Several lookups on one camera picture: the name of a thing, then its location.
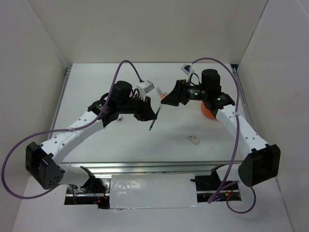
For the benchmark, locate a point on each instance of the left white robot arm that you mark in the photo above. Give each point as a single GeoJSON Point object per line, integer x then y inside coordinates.
{"type": "Point", "coordinates": [44, 161]}

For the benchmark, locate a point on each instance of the orange grey correction tape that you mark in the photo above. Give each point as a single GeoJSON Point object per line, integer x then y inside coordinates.
{"type": "Point", "coordinates": [160, 93]}

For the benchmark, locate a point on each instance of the small white red box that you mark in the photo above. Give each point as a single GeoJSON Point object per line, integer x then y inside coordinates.
{"type": "Point", "coordinates": [194, 139]}

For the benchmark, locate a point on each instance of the aluminium frame rail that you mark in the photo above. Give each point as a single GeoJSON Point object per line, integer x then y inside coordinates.
{"type": "Point", "coordinates": [128, 145]}

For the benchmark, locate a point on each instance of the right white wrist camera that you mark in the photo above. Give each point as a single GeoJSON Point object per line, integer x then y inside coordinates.
{"type": "Point", "coordinates": [187, 69]}

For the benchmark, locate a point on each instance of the white cover plate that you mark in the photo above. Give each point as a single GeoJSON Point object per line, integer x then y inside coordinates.
{"type": "Point", "coordinates": [153, 191]}

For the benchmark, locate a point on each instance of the orange round divided container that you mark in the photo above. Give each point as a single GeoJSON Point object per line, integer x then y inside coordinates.
{"type": "Point", "coordinates": [207, 113]}

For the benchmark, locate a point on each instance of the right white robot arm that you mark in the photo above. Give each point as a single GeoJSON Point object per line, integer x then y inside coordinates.
{"type": "Point", "coordinates": [262, 160]}

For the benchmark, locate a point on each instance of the green gel pen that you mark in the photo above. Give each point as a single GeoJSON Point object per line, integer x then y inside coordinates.
{"type": "Point", "coordinates": [156, 116]}

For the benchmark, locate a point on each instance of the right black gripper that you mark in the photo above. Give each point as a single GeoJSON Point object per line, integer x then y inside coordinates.
{"type": "Point", "coordinates": [178, 94]}

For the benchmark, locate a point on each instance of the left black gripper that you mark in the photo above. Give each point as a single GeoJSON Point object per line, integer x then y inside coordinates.
{"type": "Point", "coordinates": [146, 113]}

